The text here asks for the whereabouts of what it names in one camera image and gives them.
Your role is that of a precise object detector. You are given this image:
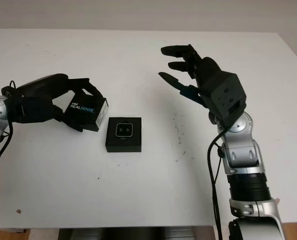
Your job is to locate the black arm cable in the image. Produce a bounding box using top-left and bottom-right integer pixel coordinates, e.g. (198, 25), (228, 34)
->
(207, 124), (229, 240)
(0, 79), (17, 178)

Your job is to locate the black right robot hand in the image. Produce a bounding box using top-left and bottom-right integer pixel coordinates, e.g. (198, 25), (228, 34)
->
(157, 44), (224, 107)

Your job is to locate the black box base with insert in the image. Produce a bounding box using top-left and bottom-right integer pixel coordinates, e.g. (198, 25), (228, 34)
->
(104, 116), (142, 153)

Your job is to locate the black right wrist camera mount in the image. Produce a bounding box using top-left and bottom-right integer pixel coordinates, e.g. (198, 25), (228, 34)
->
(198, 71), (247, 126)

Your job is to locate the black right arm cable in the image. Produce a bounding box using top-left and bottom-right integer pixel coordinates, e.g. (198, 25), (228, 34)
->
(207, 124), (229, 240)

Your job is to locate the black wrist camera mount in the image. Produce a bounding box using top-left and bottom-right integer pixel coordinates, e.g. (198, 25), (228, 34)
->
(198, 71), (247, 126)
(3, 96), (64, 125)

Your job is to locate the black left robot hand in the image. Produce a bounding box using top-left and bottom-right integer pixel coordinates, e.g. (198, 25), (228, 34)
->
(0, 73), (106, 133)

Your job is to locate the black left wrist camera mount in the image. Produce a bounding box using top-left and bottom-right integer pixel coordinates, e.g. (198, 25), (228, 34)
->
(3, 96), (64, 125)

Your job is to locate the black RealSense box lid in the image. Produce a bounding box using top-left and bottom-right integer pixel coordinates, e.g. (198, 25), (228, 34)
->
(63, 93), (109, 133)

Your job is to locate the small silver depth camera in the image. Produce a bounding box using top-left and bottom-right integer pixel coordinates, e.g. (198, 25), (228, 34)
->
(115, 122), (134, 138)

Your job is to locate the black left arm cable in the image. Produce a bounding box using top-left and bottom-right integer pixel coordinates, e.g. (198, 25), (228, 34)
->
(0, 79), (17, 178)

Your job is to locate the dark grey robot torso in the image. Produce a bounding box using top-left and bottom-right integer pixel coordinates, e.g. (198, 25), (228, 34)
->
(58, 226), (216, 240)

